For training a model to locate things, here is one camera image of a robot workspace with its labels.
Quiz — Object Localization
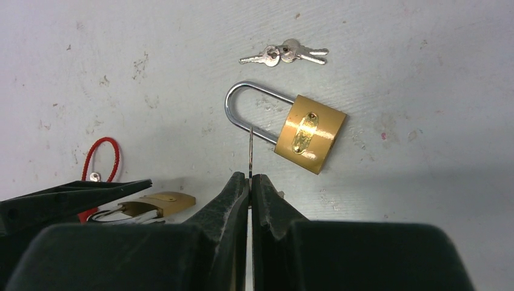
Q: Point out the large brass padlock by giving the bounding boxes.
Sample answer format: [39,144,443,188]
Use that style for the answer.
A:
[87,192,196,225]

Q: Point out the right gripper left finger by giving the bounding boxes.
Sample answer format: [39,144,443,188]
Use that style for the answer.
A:
[5,172,249,290]

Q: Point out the long-shackle brass padlock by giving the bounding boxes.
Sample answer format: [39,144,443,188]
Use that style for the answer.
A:
[224,81,347,175]

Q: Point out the silver keys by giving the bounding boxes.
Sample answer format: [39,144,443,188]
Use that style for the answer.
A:
[249,127,285,210]

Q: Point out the red cable padlock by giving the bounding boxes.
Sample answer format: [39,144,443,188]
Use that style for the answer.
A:
[78,136,121,224]

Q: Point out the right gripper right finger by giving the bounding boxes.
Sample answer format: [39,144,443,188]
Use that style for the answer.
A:
[251,174,473,290]

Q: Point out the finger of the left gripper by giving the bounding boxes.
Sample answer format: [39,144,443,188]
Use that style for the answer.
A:
[1,179,152,281]

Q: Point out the silver key bunch far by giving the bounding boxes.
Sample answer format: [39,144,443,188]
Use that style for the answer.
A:
[239,38,329,67]

